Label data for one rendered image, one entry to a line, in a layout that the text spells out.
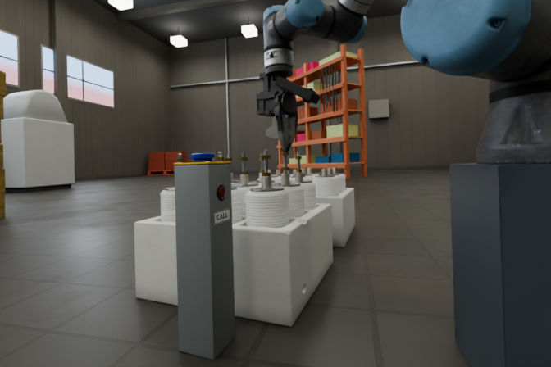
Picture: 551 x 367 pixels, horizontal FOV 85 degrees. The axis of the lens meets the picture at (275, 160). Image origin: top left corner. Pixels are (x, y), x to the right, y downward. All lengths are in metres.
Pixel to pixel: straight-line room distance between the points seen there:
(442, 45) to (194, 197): 0.40
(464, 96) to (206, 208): 11.71
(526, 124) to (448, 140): 11.24
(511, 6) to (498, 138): 0.18
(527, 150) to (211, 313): 0.49
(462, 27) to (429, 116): 11.29
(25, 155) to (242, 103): 8.39
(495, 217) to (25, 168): 5.32
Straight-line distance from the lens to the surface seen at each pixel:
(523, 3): 0.39
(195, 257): 0.53
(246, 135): 12.03
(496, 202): 0.43
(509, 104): 0.50
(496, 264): 0.45
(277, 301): 0.64
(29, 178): 5.44
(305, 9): 0.72
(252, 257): 0.63
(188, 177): 0.51
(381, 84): 11.64
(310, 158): 6.53
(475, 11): 0.37
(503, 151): 0.48
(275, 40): 0.81
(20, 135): 5.48
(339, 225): 1.13
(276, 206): 0.63
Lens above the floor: 0.31
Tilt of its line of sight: level
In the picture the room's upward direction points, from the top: 2 degrees counter-clockwise
